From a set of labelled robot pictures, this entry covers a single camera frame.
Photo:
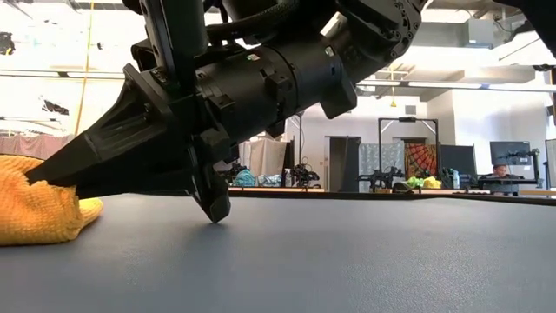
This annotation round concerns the black ceiling fixture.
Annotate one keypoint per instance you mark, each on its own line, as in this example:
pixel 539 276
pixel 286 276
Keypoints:
pixel 55 108

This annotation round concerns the teal bag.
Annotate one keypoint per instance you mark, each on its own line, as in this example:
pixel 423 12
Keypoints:
pixel 246 179

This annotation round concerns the long ceiling light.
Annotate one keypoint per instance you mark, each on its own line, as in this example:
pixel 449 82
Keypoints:
pixel 65 74
pixel 456 85

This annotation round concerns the dark grey panel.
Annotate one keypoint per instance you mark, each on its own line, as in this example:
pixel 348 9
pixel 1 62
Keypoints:
pixel 345 165

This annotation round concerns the yellow hanging pendant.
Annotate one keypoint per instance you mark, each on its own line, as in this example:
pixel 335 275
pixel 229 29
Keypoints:
pixel 393 103

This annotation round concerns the black background robot arm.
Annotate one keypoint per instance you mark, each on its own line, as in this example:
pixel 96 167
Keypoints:
pixel 304 176
pixel 382 178

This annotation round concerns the black computer monitor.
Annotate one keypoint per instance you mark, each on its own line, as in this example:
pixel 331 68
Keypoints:
pixel 510 153
pixel 458 160
pixel 551 163

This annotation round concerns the clear bottle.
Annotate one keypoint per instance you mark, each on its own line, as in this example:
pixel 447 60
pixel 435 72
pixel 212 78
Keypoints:
pixel 455 179

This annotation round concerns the green soft item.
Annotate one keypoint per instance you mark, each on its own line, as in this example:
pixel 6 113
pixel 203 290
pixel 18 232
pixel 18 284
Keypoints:
pixel 416 182

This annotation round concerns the orange towel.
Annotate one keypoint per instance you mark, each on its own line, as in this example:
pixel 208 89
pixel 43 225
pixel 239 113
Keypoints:
pixel 35 213

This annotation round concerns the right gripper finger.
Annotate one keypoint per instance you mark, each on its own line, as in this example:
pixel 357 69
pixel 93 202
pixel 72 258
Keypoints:
pixel 130 126
pixel 152 174

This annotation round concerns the blue-grey table mat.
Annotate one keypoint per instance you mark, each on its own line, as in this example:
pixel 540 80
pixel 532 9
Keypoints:
pixel 347 261

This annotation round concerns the tall black frame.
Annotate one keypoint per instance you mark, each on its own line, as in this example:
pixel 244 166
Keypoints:
pixel 408 119

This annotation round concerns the person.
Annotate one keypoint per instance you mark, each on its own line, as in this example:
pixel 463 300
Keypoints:
pixel 499 171

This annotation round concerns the grey patterned partition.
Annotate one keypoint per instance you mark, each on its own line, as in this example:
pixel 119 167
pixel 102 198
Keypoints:
pixel 369 156

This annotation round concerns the yellow soft item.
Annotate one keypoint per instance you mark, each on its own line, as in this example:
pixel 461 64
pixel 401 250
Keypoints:
pixel 432 182

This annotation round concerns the black dome object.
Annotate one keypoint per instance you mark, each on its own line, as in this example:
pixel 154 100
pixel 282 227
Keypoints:
pixel 403 188

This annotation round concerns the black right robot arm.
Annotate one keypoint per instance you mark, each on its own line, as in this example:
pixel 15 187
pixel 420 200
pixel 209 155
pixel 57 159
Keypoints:
pixel 382 35

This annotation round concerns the red patterned tapestry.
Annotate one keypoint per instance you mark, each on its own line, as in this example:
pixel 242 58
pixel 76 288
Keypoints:
pixel 421 161

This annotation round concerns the pink fabric partition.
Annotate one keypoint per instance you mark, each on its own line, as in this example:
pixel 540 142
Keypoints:
pixel 30 145

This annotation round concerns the pale blue bag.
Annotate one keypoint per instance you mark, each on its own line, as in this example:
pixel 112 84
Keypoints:
pixel 270 181

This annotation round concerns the white cloth cover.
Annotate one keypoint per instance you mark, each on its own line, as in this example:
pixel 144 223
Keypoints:
pixel 269 156

